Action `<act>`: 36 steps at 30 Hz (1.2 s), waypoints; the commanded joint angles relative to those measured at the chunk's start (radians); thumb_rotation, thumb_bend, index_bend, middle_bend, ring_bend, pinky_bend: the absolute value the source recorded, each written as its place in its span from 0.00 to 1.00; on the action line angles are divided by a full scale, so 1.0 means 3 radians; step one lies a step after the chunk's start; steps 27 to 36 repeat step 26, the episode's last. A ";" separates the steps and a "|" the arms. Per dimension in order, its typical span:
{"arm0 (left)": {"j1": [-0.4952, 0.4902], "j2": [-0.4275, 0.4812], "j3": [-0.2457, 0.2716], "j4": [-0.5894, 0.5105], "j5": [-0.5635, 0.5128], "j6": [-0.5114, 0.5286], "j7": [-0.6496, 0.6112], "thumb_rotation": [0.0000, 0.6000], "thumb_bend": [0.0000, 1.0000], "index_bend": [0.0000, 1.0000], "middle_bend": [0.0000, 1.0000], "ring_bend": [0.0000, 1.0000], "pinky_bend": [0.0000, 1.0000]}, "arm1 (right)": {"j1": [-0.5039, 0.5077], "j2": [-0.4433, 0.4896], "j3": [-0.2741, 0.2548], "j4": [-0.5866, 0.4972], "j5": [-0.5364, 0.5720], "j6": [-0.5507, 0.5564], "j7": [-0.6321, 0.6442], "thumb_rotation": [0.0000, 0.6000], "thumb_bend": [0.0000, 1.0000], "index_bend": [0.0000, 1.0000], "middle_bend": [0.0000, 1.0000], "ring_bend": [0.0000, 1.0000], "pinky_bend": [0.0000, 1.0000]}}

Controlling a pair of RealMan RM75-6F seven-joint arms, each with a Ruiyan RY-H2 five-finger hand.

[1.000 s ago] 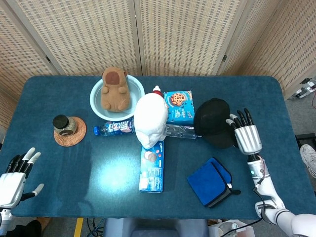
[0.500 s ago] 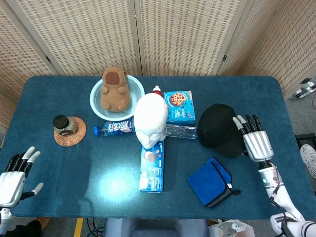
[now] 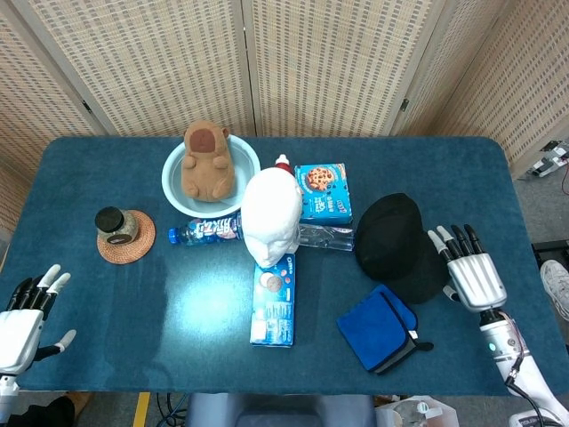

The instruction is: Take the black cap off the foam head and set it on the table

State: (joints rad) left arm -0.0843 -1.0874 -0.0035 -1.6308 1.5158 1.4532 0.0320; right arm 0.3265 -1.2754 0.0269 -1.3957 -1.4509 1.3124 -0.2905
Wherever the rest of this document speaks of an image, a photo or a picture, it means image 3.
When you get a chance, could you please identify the white power strip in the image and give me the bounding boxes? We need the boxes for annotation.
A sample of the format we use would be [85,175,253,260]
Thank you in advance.
[528,140,569,179]

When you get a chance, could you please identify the blue floor cable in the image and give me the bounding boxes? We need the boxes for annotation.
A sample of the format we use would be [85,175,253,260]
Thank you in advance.
[172,393,190,427]

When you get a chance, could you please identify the black floor stand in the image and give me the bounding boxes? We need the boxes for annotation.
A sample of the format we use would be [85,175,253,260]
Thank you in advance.
[531,239,569,263]

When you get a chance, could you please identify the woven folding screen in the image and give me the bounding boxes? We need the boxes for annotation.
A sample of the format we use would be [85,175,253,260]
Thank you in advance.
[0,0,569,235]

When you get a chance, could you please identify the brown capybara plush toy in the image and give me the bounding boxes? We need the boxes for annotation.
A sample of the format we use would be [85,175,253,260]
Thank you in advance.
[180,120,236,202]

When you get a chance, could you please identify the clear plastic water bottle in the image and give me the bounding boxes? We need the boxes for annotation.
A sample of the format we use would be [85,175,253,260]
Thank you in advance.
[296,223,357,253]

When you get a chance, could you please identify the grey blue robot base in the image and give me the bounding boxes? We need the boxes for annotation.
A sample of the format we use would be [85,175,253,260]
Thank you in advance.
[184,392,379,427]

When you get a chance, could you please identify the black floor cable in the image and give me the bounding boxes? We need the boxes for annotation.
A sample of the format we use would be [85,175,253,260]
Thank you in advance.
[155,393,177,427]

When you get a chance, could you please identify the blue labelled drink bottle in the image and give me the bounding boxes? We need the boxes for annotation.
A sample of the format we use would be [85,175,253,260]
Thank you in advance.
[167,212,244,247]

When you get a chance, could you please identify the black bag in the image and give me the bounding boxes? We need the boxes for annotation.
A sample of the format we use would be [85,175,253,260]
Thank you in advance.
[26,395,76,427]

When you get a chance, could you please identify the clear plastic container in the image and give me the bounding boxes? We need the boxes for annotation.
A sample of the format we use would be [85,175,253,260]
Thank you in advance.
[377,395,461,427]

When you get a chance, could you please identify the black baseball cap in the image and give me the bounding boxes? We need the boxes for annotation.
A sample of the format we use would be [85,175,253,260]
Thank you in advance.
[354,192,451,306]

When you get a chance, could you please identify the round woven rattan coaster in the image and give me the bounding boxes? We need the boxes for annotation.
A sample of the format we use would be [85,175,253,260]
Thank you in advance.
[96,210,157,265]

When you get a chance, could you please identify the glass jar with black lid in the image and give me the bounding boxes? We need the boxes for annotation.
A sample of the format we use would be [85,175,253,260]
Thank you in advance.
[94,206,137,245]

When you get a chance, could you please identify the light blue plastic basin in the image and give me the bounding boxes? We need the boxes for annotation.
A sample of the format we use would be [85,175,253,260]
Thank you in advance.
[161,134,261,219]

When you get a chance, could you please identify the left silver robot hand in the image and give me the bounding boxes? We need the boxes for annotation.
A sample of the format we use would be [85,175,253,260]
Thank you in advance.
[0,264,77,375]

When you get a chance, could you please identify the blue Oreo cookie box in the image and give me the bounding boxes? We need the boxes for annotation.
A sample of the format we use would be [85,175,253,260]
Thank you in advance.
[249,253,298,348]

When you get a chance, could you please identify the blue chocolate chip cookie box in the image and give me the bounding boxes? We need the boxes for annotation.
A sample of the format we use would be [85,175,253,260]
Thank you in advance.
[293,162,355,224]

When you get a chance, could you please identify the blue velvet tablecloth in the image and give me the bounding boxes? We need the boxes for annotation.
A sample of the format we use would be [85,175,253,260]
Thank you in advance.
[0,135,569,397]

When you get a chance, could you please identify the white sneaker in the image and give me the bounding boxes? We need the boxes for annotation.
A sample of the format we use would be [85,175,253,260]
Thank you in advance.
[540,260,569,320]

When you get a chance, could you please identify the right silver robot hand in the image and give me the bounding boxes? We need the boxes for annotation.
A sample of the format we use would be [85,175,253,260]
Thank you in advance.
[427,224,508,312]

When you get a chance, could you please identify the white foam mannequin head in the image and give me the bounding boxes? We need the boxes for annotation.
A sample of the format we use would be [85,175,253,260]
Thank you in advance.
[240,167,304,270]

